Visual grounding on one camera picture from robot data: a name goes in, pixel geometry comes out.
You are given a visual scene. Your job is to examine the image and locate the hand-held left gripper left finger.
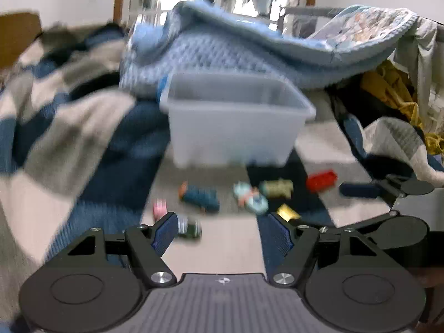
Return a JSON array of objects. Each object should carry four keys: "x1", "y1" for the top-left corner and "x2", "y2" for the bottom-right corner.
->
[{"x1": 65, "y1": 211, "x2": 179, "y2": 287}]

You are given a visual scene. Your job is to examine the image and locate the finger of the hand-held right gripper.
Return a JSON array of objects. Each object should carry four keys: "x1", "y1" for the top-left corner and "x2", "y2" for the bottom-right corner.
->
[
  {"x1": 345, "y1": 211, "x2": 399, "y2": 235},
  {"x1": 339, "y1": 175, "x2": 405, "y2": 200}
]

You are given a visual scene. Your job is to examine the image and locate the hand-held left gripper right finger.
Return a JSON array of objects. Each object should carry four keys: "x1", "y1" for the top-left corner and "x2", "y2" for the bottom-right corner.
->
[{"x1": 267, "y1": 211, "x2": 374, "y2": 288}]

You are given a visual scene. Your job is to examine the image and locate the green toy car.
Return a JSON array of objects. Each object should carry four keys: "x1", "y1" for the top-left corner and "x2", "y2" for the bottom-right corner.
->
[{"x1": 177, "y1": 216, "x2": 202, "y2": 241}]

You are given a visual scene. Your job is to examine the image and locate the yellow toy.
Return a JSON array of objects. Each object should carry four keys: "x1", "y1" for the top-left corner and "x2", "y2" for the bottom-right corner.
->
[{"x1": 277, "y1": 204, "x2": 302, "y2": 222}]

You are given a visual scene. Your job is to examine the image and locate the red toy block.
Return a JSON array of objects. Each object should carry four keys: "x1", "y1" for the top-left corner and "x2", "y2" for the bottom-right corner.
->
[{"x1": 306, "y1": 170, "x2": 338, "y2": 193}]

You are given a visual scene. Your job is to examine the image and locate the teal and pink toy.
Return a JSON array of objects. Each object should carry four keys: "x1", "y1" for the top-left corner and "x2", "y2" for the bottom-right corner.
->
[{"x1": 233, "y1": 182, "x2": 270, "y2": 215}]

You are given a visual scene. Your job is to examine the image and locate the yellow green toy vehicle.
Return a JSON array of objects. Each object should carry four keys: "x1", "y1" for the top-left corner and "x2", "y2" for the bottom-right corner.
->
[{"x1": 259, "y1": 178, "x2": 294, "y2": 199}]

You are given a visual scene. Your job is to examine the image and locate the dark blue toy car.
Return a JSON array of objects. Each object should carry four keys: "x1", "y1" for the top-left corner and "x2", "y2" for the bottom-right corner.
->
[{"x1": 178, "y1": 182, "x2": 220, "y2": 213}]

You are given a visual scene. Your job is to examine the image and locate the clear plastic storage container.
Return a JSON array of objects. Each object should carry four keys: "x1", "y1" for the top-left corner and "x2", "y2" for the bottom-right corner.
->
[{"x1": 159, "y1": 72, "x2": 317, "y2": 169}]

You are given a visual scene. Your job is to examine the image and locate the white waffle cloth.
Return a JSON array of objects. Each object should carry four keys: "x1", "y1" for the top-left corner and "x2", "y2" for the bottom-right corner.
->
[{"x1": 362, "y1": 116, "x2": 444, "y2": 184}]

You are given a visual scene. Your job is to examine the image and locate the blue and grey checkered blanket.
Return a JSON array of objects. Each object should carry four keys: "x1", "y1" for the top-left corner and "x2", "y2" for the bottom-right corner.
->
[{"x1": 0, "y1": 24, "x2": 394, "y2": 333}]

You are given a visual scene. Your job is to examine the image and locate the yellow cloth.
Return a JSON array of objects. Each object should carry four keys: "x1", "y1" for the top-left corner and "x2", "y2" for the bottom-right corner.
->
[{"x1": 360, "y1": 60, "x2": 444, "y2": 155}]

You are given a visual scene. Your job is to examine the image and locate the white hanging cloth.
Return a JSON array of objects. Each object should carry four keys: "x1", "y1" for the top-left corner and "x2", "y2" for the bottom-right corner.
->
[{"x1": 393, "y1": 17, "x2": 444, "y2": 123}]

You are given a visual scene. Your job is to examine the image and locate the light blue knitted blanket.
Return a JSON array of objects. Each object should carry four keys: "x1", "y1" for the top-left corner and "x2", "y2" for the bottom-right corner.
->
[{"x1": 119, "y1": 0, "x2": 421, "y2": 98}]

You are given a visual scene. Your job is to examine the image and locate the brown cardboard box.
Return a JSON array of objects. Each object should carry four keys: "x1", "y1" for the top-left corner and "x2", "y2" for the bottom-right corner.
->
[{"x1": 0, "y1": 12, "x2": 43, "y2": 70}]

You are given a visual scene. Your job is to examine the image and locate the grey metal rail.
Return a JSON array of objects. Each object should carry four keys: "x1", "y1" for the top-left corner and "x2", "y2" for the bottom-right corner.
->
[{"x1": 284, "y1": 5, "x2": 352, "y2": 37}]

